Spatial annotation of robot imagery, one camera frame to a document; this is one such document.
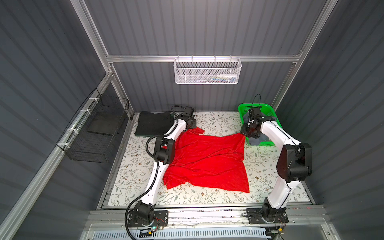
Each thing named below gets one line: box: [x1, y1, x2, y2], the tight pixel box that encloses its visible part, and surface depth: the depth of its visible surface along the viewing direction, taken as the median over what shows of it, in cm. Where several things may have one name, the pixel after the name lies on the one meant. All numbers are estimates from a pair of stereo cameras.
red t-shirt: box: [163, 127, 250, 193], surface depth 93 cm
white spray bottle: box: [216, 74, 238, 78], surface depth 93 cm
